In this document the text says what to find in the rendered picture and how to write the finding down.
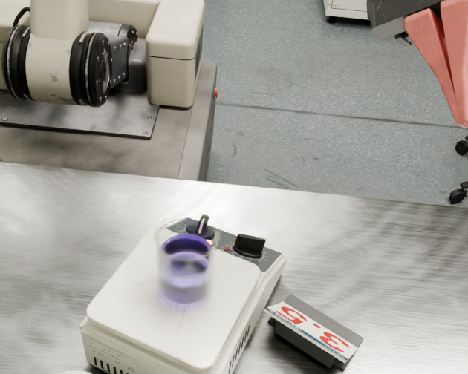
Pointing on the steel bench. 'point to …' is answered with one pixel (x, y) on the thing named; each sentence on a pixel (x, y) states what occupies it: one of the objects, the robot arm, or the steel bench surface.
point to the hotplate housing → (137, 353)
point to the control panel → (269, 256)
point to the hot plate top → (114, 293)
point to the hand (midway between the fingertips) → (464, 113)
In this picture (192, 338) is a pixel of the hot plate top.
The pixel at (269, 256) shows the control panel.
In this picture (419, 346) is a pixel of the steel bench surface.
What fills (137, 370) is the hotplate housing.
